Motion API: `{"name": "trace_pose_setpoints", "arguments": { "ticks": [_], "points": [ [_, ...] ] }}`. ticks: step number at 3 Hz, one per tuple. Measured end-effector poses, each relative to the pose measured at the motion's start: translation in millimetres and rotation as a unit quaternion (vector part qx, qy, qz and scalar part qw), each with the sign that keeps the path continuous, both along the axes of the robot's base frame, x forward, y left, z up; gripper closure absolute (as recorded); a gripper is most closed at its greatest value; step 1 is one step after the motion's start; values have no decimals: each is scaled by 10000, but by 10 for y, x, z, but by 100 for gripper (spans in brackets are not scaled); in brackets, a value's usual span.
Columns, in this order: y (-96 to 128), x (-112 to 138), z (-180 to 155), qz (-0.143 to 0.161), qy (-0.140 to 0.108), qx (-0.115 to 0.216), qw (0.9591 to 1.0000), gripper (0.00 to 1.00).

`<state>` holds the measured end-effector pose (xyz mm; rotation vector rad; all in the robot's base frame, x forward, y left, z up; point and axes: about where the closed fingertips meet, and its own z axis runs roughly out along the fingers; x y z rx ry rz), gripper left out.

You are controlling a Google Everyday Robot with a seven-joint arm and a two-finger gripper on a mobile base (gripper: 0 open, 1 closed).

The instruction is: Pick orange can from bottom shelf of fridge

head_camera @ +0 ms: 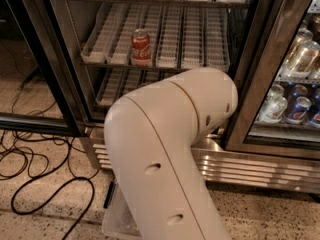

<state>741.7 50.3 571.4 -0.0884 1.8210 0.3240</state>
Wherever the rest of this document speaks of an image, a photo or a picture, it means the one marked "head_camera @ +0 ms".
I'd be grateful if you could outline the stainless steel fridge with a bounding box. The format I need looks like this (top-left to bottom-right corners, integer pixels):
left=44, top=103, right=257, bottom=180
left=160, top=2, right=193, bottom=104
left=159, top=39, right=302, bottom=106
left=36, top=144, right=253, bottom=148
left=14, top=0, right=320, bottom=195

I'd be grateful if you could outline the blue pepsi can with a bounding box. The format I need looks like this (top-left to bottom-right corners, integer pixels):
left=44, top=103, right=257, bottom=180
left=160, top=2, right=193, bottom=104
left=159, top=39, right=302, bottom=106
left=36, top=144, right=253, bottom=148
left=285, top=96, right=311, bottom=124

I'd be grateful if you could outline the red coca-cola can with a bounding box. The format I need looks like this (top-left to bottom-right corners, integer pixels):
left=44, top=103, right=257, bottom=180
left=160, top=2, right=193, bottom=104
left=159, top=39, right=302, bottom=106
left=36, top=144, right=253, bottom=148
left=131, top=29, right=151, bottom=66

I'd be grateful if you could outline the silver green can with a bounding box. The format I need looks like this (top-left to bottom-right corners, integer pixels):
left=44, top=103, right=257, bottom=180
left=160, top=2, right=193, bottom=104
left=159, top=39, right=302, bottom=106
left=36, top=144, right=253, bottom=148
left=259, top=84, right=288, bottom=123

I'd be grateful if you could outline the clear plastic storage bin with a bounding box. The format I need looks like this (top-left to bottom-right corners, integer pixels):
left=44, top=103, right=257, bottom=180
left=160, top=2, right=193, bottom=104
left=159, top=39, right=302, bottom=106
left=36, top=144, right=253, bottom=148
left=102, top=181, right=142, bottom=240

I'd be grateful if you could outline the closed glass fridge door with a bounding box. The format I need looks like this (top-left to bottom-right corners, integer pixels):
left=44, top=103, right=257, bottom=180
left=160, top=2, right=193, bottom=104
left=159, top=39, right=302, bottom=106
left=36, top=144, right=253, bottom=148
left=226, top=0, right=320, bottom=160

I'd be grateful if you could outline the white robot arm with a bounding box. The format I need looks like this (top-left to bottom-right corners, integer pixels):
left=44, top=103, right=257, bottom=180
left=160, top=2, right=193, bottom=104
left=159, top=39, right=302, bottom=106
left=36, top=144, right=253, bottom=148
left=104, top=68, right=238, bottom=240

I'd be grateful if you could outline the open glass fridge door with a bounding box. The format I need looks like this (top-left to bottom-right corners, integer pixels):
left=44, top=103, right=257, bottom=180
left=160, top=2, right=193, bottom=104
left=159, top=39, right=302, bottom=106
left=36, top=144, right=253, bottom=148
left=0, top=0, right=85, bottom=137

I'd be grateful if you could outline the silver gold can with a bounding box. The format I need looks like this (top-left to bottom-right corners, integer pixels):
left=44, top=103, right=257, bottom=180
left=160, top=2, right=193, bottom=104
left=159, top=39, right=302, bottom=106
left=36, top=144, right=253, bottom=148
left=283, top=41, right=320, bottom=78

